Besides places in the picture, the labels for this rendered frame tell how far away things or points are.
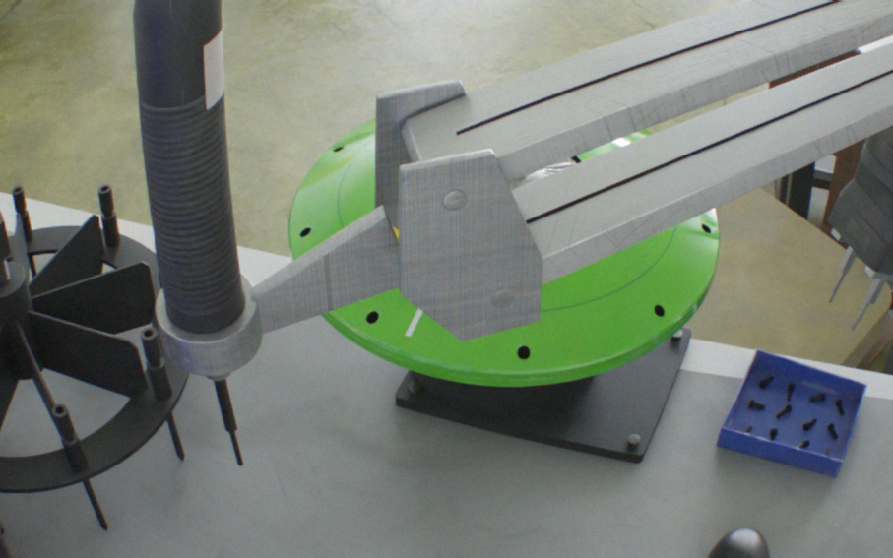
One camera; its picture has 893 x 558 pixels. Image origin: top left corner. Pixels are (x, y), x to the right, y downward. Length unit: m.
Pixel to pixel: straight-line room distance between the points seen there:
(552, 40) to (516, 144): 2.74
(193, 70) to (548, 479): 0.58
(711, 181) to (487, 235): 0.10
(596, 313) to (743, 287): 0.75
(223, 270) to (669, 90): 0.19
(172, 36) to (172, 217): 0.09
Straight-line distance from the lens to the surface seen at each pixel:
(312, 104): 3.01
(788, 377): 1.06
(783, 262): 1.65
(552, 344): 0.85
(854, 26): 0.54
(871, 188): 0.93
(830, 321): 1.58
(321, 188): 0.97
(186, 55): 0.46
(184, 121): 0.47
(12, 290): 0.97
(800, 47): 0.53
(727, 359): 1.07
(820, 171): 2.45
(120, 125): 3.10
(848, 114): 0.57
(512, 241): 0.52
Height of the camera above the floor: 1.66
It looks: 40 degrees down
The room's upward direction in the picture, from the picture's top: 1 degrees counter-clockwise
